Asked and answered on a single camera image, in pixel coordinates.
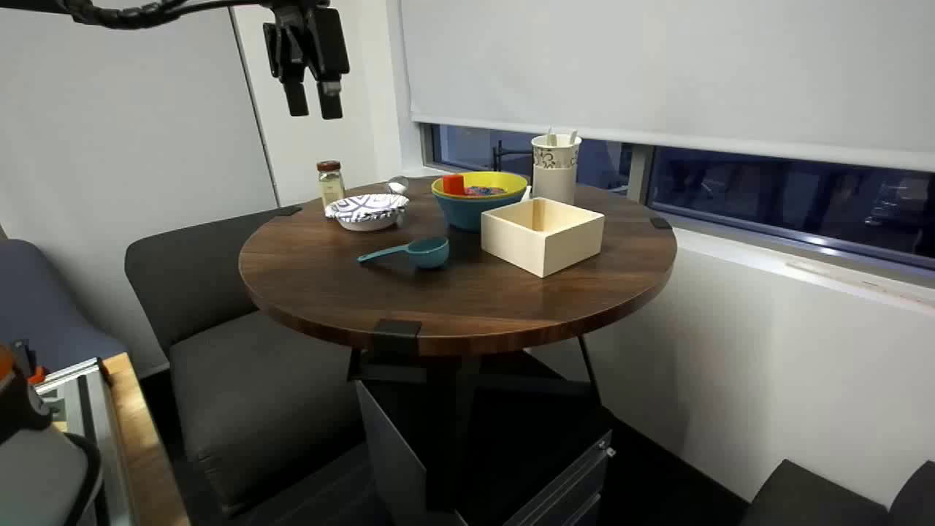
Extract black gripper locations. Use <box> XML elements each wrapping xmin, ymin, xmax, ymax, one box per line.
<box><xmin>261</xmin><ymin>0</ymin><xmax>355</xmax><ymax>121</ymax></box>

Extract light wooden open box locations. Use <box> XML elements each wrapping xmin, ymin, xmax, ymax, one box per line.
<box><xmin>479</xmin><ymin>193</ymin><xmax>607</xmax><ymax>279</ymax></box>

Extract spice jar brown lid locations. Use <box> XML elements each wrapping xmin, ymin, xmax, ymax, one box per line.
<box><xmin>317</xmin><ymin>158</ymin><xmax>352</xmax><ymax>211</ymax></box>

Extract white patterned bowl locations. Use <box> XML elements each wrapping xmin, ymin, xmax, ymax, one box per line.
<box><xmin>321</xmin><ymin>189</ymin><xmax>413</xmax><ymax>232</ymax></box>

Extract teal measuring scoop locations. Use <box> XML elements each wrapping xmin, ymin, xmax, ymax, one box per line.
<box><xmin>355</xmin><ymin>232</ymin><xmax>453</xmax><ymax>273</ymax></box>

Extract blue bowl yellow inside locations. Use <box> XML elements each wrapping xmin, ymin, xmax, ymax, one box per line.
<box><xmin>429</xmin><ymin>170</ymin><xmax>533</xmax><ymax>232</ymax></box>

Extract white ceramic mug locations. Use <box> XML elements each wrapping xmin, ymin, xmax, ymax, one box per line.
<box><xmin>530</xmin><ymin>127</ymin><xmax>584</xmax><ymax>205</ymax></box>

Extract black overhead bar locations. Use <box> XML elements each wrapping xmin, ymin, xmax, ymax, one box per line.
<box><xmin>0</xmin><ymin>0</ymin><xmax>71</xmax><ymax>13</ymax></box>

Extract dark gray padded armchair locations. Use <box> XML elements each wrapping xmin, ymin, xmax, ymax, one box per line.
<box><xmin>124</xmin><ymin>205</ymin><xmax>369</xmax><ymax>520</ymax></box>

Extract gray blue padded seat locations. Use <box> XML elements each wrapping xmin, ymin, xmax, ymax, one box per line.
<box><xmin>0</xmin><ymin>228</ymin><xmax>128</xmax><ymax>376</ymax></box>

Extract white window mullion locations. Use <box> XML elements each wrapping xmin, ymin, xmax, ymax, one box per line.
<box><xmin>625</xmin><ymin>143</ymin><xmax>656</xmax><ymax>205</ymax></box>

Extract dark cabinet under table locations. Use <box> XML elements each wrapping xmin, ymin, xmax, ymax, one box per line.
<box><xmin>355</xmin><ymin>376</ymin><xmax>618</xmax><ymax>526</ymax></box>

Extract white roller window blind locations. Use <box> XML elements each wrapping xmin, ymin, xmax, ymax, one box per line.
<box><xmin>397</xmin><ymin>0</ymin><xmax>935</xmax><ymax>175</ymax></box>

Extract wooden cart board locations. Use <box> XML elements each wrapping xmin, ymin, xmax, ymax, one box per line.
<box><xmin>99</xmin><ymin>349</ymin><xmax>194</xmax><ymax>526</ymax></box>

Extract dark gray padded sofa seat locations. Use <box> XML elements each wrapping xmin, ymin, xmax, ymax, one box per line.
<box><xmin>739</xmin><ymin>455</ymin><xmax>935</xmax><ymax>526</ymax></box>

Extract black table pedestal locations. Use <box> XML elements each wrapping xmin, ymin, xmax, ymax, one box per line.
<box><xmin>347</xmin><ymin>332</ymin><xmax>602</xmax><ymax>513</ymax></box>

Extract aluminium robot cart frame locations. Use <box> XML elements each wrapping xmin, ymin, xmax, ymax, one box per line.
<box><xmin>33</xmin><ymin>355</ymin><xmax>112</xmax><ymax>526</ymax></box>

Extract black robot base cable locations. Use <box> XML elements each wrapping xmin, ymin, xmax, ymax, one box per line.
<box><xmin>61</xmin><ymin>428</ymin><xmax>108</xmax><ymax>526</ymax></box>

